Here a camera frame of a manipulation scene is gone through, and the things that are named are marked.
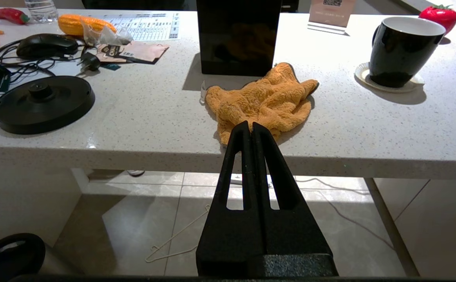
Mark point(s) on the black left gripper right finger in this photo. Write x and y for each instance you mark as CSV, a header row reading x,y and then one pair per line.
x,y
294,235

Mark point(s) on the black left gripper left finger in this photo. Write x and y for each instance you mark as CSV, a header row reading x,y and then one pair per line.
x,y
228,235

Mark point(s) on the water bottle red cap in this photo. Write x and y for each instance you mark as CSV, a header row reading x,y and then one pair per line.
x,y
41,9

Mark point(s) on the brown tea packet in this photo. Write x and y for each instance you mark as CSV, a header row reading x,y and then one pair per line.
x,y
142,51

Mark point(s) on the orange microfiber cloth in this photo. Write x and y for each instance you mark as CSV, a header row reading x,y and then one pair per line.
x,y
259,102

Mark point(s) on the black tissue box white lid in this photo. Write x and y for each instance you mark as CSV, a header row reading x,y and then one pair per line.
x,y
237,39

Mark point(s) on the black round base part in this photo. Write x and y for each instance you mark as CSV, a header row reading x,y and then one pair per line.
x,y
28,262

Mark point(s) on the black mug white inside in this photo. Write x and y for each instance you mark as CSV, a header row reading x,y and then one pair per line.
x,y
400,55

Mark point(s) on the black power plug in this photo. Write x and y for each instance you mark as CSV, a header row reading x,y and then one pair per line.
x,y
91,62

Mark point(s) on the printed paper sheet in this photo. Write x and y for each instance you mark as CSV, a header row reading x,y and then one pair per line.
x,y
149,27

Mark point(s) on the QR code sign stand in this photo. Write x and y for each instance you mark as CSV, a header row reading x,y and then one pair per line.
x,y
330,15

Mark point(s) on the black round kettle base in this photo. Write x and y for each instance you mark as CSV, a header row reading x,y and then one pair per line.
x,y
44,105

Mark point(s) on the clear plastic wrapper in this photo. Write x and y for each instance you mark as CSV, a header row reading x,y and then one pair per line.
x,y
112,36

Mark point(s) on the yellow corn toy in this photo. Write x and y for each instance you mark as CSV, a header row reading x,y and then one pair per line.
x,y
71,24

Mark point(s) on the black computer mouse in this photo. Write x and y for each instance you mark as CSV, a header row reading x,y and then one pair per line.
x,y
46,45

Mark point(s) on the red tomato toy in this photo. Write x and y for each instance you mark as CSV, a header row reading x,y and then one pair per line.
x,y
443,17

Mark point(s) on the red chili toy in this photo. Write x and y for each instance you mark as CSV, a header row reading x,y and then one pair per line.
x,y
6,13

